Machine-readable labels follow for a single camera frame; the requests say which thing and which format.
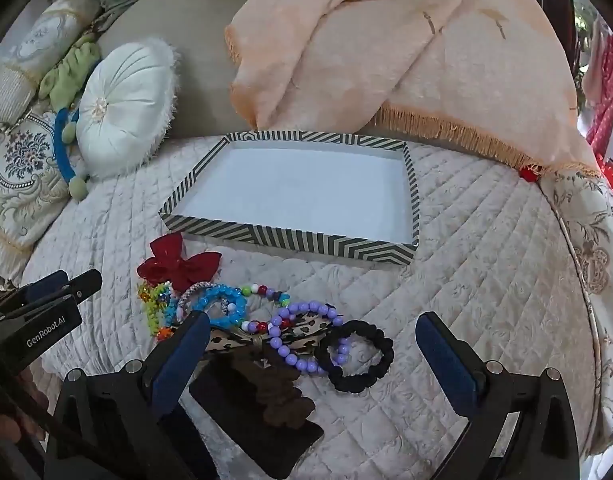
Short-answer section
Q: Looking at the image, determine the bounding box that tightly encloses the red patterned hanging cloth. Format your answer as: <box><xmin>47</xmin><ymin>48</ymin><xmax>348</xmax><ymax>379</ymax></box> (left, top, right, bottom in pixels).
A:
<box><xmin>584</xmin><ymin>20</ymin><xmax>613</xmax><ymax>161</ymax></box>

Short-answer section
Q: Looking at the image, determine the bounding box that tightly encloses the peach fringed pillow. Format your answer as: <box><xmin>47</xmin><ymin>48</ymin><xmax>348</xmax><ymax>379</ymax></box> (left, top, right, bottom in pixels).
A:
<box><xmin>224</xmin><ymin>0</ymin><xmax>600</xmax><ymax>178</ymax></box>

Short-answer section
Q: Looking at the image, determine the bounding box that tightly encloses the silver glitter hair tie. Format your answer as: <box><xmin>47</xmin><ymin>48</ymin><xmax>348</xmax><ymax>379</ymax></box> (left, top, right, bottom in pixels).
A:
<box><xmin>174</xmin><ymin>282</ymin><xmax>212</xmax><ymax>312</ymax></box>

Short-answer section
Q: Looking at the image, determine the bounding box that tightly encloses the blue bead bracelet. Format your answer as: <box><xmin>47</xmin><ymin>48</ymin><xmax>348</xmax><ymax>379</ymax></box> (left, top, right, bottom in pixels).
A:
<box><xmin>192</xmin><ymin>284</ymin><xmax>248</xmax><ymax>328</ymax></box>

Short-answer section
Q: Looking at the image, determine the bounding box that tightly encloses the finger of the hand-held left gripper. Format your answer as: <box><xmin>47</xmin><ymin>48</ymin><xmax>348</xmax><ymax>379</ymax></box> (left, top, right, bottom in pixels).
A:
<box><xmin>16</xmin><ymin>270</ymin><xmax>70</xmax><ymax>307</ymax></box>
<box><xmin>61</xmin><ymin>268</ymin><xmax>103</xmax><ymax>305</ymax></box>

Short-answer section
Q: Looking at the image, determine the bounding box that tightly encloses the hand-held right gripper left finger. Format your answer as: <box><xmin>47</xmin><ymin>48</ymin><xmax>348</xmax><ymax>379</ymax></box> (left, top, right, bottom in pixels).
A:
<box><xmin>39</xmin><ymin>311</ymin><xmax>220</xmax><ymax>480</ymax></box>

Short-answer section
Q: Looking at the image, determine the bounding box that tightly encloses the striped shallow cardboard box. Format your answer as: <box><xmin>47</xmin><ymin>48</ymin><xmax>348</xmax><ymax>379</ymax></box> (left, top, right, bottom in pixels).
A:
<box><xmin>159</xmin><ymin>131</ymin><xmax>420</xmax><ymax>267</ymax></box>

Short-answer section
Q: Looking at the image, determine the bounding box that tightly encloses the floral embroidered cushion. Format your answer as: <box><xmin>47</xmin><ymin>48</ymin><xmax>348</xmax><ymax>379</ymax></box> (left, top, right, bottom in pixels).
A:
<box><xmin>0</xmin><ymin>105</ymin><xmax>87</xmax><ymax>281</ymax></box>

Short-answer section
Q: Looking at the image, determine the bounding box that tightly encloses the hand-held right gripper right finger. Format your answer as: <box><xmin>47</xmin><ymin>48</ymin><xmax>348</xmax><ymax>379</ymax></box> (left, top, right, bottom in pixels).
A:
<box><xmin>415</xmin><ymin>311</ymin><xmax>582</xmax><ymax>480</ymax></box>

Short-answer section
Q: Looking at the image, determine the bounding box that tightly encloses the purple bead bracelet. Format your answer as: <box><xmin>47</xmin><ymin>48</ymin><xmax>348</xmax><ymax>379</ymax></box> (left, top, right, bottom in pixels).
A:
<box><xmin>267</xmin><ymin>300</ymin><xmax>350</xmax><ymax>375</ymax></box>

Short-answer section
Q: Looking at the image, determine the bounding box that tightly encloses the round white satin cushion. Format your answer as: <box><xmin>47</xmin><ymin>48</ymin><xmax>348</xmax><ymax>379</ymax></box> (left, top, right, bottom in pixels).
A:
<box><xmin>75</xmin><ymin>36</ymin><xmax>180</xmax><ymax>181</ymax></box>

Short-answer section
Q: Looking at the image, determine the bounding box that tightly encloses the green and blue plush toy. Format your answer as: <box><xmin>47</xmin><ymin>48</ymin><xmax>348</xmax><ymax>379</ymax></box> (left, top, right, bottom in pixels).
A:
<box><xmin>39</xmin><ymin>42</ymin><xmax>103</xmax><ymax>202</ymax></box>

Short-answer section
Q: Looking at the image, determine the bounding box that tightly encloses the black card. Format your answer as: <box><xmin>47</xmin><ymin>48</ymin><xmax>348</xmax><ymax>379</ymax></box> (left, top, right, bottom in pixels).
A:
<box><xmin>189</xmin><ymin>360</ymin><xmax>325</xmax><ymax>480</ymax></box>

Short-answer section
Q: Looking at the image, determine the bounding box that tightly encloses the leopard print hair bow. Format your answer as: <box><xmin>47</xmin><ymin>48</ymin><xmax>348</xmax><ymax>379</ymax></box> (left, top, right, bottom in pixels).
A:
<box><xmin>206</xmin><ymin>310</ymin><xmax>332</xmax><ymax>357</ymax></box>

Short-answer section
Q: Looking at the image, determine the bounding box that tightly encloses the brown scrunchie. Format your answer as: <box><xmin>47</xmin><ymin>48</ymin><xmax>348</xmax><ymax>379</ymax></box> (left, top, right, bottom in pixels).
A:
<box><xmin>231</xmin><ymin>350</ymin><xmax>317</xmax><ymax>428</ymax></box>

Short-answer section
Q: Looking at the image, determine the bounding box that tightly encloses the black scrunchie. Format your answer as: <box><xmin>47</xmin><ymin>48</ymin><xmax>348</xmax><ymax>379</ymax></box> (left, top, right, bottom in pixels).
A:
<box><xmin>319</xmin><ymin>320</ymin><xmax>395</xmax><ymax>393</ymax></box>

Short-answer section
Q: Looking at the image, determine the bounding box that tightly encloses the cream bolster cushion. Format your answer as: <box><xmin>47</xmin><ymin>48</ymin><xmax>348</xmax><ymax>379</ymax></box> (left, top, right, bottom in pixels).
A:
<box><xmin>0</xmin><ymin>0</ymin><xmax>102</xmax><ymax>126</ymax></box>

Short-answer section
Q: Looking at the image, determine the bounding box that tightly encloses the multicolour bead bracelet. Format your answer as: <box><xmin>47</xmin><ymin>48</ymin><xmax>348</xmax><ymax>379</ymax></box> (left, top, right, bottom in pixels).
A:
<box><xmin>226</xmin><ymin>284</ymin><xmax>292</xmax><ymax>336</ymax></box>

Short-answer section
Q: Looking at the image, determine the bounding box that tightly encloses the red glitter hair bow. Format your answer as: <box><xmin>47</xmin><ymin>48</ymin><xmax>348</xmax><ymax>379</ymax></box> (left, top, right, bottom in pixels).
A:
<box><xmin>136</xmin><ymin>232</ymin><xmax>222</xmax><ymax>286</ymax></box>

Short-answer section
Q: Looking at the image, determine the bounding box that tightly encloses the floral cream bedspread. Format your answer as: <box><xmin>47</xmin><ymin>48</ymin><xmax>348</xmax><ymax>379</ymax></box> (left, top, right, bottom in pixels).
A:
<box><xmin>537</xmin><ymin>167</ymin><xmax>613</xmax><ymax>456</ymax></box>

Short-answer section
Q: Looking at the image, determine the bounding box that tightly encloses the beige pillow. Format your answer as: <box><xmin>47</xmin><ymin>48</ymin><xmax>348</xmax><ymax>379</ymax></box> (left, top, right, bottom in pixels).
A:
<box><xmin>99</xmin><ymin>0</ymin><xmax>257</xmax><ymax>141</ymax></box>

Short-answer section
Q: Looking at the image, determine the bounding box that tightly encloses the cream quilted bed cover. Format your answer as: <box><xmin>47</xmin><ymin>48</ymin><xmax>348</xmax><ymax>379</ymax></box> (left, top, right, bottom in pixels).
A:
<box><xmin>24</xmin><ymin>132</ymin><xmax>602</xmax><ymax>480</ymax></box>

